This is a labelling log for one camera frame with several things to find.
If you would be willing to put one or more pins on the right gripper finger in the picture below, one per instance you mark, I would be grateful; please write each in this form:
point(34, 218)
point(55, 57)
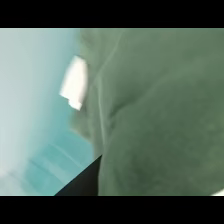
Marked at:
point(83, 183)

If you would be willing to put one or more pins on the green garment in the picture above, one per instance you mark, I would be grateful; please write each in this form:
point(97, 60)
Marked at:
point(160, 113)

